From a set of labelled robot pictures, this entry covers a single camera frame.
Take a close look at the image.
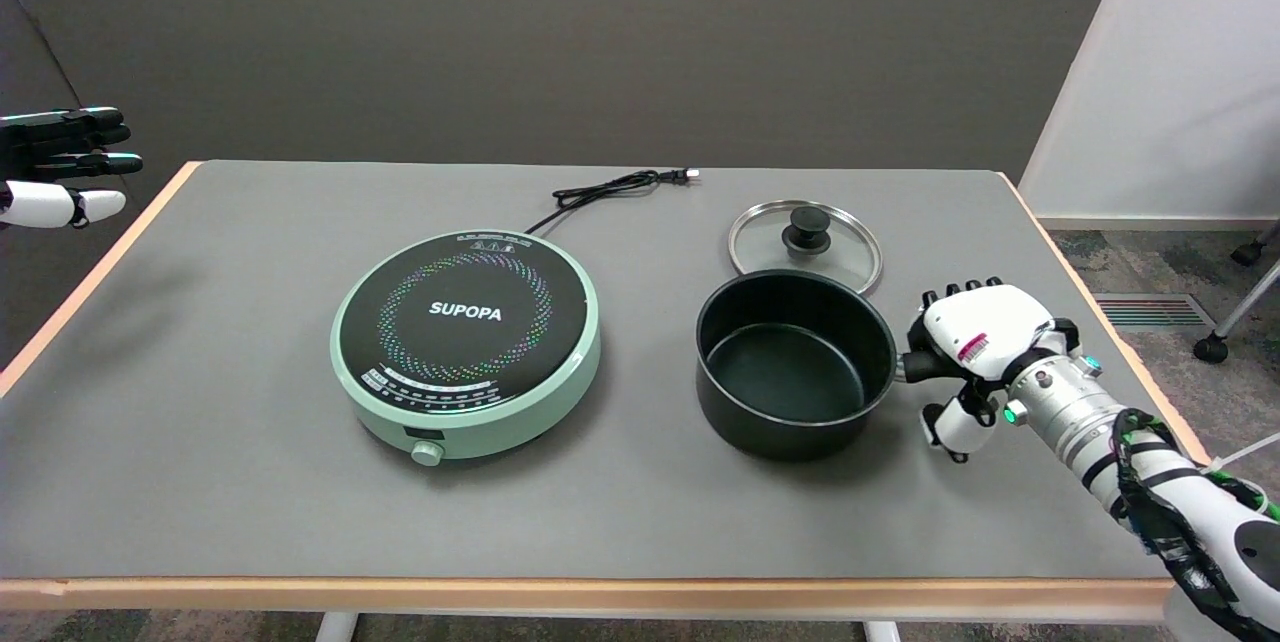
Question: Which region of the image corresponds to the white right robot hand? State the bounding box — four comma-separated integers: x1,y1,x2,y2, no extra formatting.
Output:
905,278,1086,464

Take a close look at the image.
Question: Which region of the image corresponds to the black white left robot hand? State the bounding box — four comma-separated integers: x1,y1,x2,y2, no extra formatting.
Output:
0,107,143,230

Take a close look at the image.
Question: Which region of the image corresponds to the black soup pot with handle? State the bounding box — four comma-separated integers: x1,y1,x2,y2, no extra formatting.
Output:
695,269,963,464

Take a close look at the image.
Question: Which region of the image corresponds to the striped floor vent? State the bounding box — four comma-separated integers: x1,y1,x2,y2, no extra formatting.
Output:
1093,294,1217,330

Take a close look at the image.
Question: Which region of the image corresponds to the chair base with casters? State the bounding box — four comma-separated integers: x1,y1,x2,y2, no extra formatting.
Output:
1193,220,1280,365

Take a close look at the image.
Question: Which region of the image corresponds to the glass lid with black knob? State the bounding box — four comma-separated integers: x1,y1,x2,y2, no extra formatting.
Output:
727,200,884,295

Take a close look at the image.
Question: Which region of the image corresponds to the gray table mat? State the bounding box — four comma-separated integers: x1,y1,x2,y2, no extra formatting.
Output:
0,160,1181,581

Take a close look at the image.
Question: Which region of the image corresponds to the green round induction cooker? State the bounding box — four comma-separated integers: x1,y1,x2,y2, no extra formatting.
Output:
330,229,603,468

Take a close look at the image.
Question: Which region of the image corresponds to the green flecked black robot cable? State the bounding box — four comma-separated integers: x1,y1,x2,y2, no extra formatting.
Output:
1110,409,1280,642

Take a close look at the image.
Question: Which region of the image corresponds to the black cooker power cord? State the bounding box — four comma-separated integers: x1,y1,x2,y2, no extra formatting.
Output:
522,168,699,238

